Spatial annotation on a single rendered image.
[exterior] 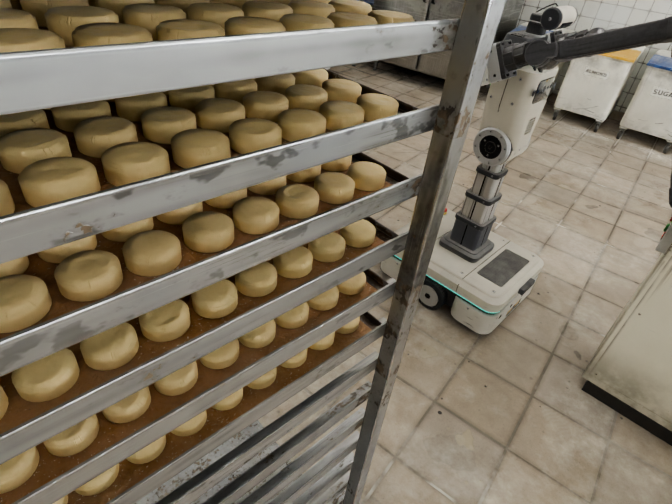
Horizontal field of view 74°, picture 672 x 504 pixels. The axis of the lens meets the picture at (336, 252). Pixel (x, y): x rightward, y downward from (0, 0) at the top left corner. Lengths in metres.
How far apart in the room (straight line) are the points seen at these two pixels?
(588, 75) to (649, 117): 0.68
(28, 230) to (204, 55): 0.16
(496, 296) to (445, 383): 0.43
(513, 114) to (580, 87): 3.42
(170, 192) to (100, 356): 0.19
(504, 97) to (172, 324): 1.61
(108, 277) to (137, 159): 0.10
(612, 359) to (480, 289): 0.55
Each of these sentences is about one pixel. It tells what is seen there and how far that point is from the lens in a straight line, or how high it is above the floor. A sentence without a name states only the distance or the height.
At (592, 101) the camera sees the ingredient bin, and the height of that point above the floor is 0.28.
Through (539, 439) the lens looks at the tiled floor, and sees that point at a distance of 1.99.
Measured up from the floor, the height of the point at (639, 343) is 0.37.
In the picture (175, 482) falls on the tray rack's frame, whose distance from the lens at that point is 1.52.
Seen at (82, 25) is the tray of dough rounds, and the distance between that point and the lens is 0.38.
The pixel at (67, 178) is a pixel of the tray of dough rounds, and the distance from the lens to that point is 0.37.
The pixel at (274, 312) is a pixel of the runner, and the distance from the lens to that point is 0.51.
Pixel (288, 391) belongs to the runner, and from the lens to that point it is 0.66.
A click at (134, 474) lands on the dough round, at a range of 0.63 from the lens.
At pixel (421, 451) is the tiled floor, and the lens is 1.78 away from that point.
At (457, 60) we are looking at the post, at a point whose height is 1.39.
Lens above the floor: 1.50
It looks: 37 degrees down
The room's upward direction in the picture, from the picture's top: 7 degrees clockwise
